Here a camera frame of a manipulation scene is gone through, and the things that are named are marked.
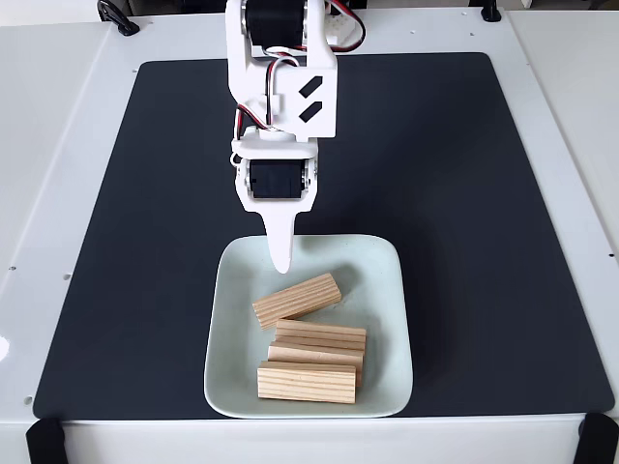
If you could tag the black table clamp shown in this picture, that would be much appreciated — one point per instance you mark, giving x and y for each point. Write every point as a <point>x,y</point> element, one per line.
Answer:
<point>121,21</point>
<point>491,12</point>

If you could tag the black rubber mat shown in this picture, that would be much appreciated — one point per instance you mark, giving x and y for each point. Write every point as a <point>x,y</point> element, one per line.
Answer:
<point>145,290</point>

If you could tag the grooved wooden block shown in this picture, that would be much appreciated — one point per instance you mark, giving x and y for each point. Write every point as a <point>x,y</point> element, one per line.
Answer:
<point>307,384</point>
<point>314,355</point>
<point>297,299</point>
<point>321,331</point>

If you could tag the pale green square plate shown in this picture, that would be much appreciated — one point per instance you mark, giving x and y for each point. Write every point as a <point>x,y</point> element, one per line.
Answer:
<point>232,338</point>

